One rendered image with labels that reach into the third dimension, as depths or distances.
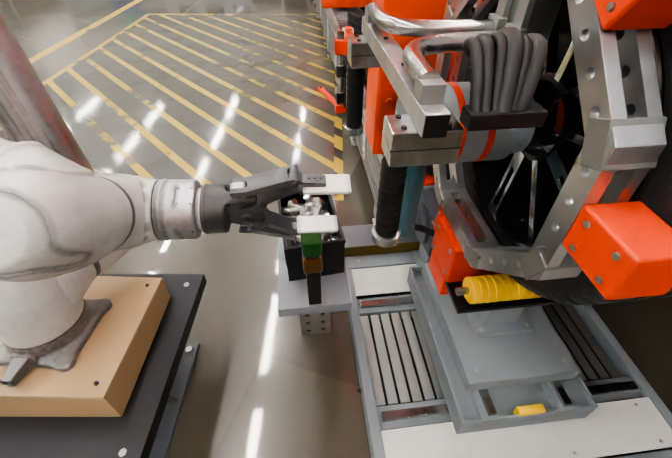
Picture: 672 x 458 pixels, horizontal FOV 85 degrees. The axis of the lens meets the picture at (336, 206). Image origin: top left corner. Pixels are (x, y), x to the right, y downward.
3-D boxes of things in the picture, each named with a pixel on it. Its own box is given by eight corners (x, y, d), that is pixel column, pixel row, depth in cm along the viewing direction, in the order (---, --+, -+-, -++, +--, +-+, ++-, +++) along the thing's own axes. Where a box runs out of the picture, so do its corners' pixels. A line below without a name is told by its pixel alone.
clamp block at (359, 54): (395, 67, 73) (398, 39, 69) (350, 69, 72) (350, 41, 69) (389, 58, 77) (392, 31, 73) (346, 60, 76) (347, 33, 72)
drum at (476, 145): (522, 174, 66) (552, 99, 57) (406, 182, 64) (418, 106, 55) (489, 134, 77) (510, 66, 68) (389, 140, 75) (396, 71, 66)
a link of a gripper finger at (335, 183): (300, 176, 52) (300, 174, 52) (348, 176, 54) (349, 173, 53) (301, 195, 51) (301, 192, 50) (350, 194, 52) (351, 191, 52)
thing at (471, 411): (584, 419, 99) (601, 404, 93) (455, 435, 96) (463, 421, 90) (501, 273, 137) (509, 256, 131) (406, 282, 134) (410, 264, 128)
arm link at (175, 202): (147, 225, 48) (195, 223, 49) (156, 166, 52) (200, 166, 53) (166, 249, 56) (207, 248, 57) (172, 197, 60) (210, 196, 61)
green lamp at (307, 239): (322, 256, 72) (322, 242, 70) (302, 258, 72) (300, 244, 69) (321, 242, 75) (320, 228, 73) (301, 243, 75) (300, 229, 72)
